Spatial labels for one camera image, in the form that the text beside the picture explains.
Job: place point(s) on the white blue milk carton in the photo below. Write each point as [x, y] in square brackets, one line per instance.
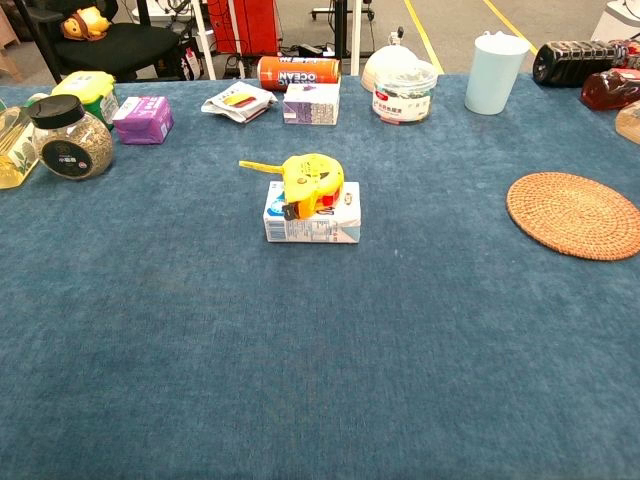
[320, 230]

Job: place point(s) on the yellow tape measure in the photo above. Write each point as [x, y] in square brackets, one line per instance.
[310, 175]

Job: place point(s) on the blue tablecloth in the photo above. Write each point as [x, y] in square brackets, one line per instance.
[300, 350]

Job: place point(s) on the purple white small carton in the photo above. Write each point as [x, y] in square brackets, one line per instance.
[310, 107]

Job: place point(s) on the clear jar with white lid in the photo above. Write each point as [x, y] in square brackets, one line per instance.
[400, 102]

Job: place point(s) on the white snack packet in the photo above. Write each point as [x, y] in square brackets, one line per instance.
[235, 102]

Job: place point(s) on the orange drink can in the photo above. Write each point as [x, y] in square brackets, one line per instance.
[280, 72]

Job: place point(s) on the white upturned bowl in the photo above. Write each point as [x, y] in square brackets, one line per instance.
[385, 60]

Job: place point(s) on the purple tissue pack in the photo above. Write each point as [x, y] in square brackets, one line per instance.
[142, 122]

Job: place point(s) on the red cabinet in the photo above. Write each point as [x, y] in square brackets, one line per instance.
[250, 25]

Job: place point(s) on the black wheeled stand base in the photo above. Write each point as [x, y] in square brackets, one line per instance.
[320, 12]

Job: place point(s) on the light blue plastic cup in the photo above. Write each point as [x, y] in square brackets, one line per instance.
[492, 75]

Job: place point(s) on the round woven rattan coaster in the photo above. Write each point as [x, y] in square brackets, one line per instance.
[575, 215]

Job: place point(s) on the glass jar with black lid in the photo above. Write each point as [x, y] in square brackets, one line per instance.
[75, 145]

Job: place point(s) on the black office chair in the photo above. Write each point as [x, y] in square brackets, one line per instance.
[115, 47]

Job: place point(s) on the yellow-lidded green container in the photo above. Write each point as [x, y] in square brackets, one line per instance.
[85, 85]

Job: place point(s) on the dark soy sauce bottle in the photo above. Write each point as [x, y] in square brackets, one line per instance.
[570, 62]

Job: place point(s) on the yellow liquid bottle green cap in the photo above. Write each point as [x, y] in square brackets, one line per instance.
[15, 150]

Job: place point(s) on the yellow plush toy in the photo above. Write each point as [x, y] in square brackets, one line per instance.
[85, 22]

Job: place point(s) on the red-brown bottle yellow cap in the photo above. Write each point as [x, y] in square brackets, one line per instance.
[610, 90]

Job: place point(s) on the white cabinet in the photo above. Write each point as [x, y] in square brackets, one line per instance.
[617, 22]

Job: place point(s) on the light wooden furniture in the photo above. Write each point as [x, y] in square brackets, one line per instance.
[7, 45]

